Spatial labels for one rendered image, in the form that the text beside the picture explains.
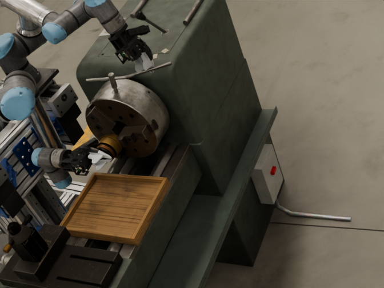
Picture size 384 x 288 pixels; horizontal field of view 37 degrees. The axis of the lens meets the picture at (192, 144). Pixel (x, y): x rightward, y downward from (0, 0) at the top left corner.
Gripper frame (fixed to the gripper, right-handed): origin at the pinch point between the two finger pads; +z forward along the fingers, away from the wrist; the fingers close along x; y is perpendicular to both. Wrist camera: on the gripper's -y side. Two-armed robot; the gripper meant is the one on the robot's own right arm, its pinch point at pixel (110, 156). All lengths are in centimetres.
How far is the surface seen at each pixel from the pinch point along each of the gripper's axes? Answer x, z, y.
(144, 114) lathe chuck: 7.2, 10.7, -16.2
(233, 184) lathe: -54, 21, -38
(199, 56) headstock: 7, 19, -52
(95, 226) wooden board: -19.5, -6.5, 18.0
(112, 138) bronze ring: 3.5, -0.7, -6.3
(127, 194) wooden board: -19.5, -0.6, 1.4
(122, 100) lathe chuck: 14.0, 3.9, -15.8
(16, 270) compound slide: -6, -14, 49
